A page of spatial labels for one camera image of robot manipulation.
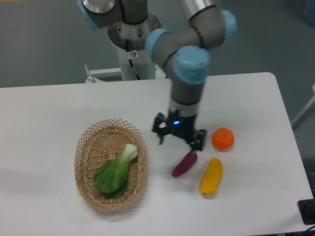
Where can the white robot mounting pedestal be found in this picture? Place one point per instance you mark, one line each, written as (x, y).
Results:
(128, 30)

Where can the yellow mango fruit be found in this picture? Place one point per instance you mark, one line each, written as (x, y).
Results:
(211, 177)

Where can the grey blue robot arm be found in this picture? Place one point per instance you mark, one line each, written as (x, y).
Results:
(183, 56)

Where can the green bok choy vegetable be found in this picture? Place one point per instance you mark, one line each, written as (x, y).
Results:
(111, 178)

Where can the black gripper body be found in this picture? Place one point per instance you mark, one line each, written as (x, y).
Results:
(182, 127)

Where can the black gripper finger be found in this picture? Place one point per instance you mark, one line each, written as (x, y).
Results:
(160, 127)
(196, 141)

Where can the black device at table edge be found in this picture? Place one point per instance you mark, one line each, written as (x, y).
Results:
(307, 211)

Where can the woven wicker basket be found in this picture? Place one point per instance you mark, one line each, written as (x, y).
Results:
(100, 143)

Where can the white table leg frame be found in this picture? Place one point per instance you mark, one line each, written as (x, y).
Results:
(304, 113)

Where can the orange mandarin fruit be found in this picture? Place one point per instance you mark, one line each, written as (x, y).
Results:
(222, 139)

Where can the purple sweet potato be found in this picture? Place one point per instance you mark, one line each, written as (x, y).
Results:
(185, 164)

